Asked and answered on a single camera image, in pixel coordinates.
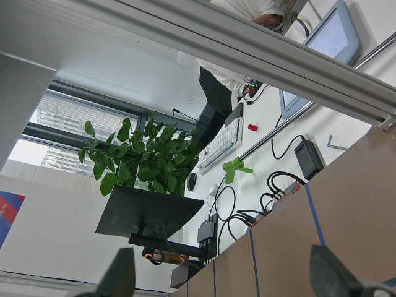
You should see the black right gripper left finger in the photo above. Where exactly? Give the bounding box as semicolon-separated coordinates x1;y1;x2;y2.
93;247;136;296

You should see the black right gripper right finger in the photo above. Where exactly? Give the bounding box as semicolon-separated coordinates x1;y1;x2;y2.
309;245;363;296

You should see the black computer monitor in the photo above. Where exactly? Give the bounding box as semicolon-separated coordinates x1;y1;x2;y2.
95;186;204;239

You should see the black power adapter brick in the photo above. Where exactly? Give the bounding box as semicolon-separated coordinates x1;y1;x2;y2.
294;139;324;180

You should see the black computer mouse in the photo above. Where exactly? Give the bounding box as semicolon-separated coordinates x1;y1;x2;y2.
186;172;197;192

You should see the green leafy potted plant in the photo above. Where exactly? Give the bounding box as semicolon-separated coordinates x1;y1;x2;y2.
78;117;204;197

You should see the red small button object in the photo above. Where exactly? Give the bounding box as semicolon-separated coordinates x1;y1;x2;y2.
247;124;259;132

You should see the white mechanical keyboard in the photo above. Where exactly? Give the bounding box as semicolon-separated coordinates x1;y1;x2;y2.
197;117;243;174

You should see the blue teach pendant tablet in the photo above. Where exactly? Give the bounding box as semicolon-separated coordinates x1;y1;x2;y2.
278;0;363;119

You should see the silver aluminium frame beam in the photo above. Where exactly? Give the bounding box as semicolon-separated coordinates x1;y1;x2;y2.
86;1;395;130

